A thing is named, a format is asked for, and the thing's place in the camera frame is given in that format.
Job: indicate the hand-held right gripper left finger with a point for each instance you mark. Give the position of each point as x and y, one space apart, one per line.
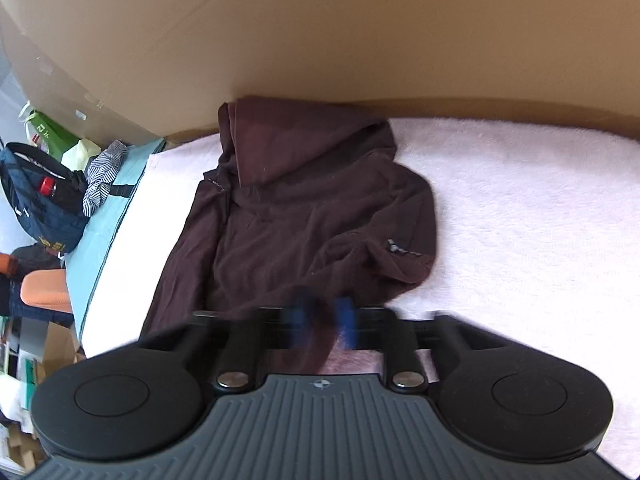
295 320

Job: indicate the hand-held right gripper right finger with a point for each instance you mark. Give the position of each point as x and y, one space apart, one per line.
345 322

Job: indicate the dark brown hoodie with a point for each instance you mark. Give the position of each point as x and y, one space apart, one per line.
300 210

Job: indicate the pale fleece blanket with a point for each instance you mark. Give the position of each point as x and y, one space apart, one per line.
525 235

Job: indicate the teal sheet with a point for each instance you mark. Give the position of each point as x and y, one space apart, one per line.
100 240

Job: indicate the striped garment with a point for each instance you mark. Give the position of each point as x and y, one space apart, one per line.
102 175

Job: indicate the pale green packet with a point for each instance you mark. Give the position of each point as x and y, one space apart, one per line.
82 157

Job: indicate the navy blue bag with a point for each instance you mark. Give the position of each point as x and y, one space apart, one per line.
45 215

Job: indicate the red-capped bottle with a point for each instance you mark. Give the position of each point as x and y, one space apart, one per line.
47 186

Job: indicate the large cardboard box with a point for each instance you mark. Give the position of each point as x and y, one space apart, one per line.
350 25

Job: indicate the green bag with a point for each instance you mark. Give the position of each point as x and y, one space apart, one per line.
47 132

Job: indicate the cardboard side panel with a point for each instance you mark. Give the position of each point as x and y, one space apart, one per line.
65 70

